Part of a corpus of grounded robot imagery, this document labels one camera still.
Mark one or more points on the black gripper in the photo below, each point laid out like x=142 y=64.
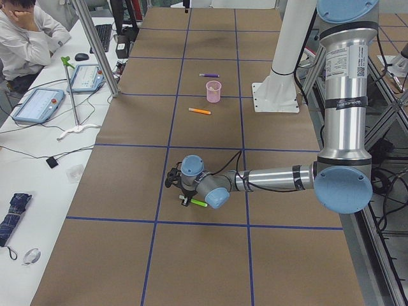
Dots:
x=187 y=193

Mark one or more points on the green highlighter pen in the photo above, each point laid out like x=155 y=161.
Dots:
x=197 y=202

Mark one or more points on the orange highlighter pen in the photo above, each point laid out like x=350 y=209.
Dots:
x=200 y=111

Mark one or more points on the purple highlighter pen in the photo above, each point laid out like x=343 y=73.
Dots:
x=209 y=75

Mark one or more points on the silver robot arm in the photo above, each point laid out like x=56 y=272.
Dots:
x=340 y=176

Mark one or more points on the pink mesh pen holder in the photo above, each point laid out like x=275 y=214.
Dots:
x=213 y=97

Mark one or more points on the blue teach pendant far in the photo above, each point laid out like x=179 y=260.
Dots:
x=85 y=78

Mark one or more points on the blue teach pendant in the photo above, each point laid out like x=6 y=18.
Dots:
x=85 y=78
x=39 y=106

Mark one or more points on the folded blue umbrella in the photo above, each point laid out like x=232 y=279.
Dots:
x=17 y=207

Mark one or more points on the blue teach pendant near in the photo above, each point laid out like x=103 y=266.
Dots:
x=39 y=106

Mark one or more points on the black computer mouse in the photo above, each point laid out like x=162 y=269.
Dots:
x=81 y=57

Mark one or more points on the metal rod green clip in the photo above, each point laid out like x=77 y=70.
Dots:
x=66 y=65

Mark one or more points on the black keyboard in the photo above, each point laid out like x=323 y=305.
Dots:
x=104 y=32

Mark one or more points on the person in white shirt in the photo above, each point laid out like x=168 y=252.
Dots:
x=29 y=38

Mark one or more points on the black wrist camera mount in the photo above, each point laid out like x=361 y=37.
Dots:
x=173 y=176

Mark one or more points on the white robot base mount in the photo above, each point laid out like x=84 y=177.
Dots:
x=277 y=92

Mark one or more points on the aluminium frame post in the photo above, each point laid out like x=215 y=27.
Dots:
x=90 y=31

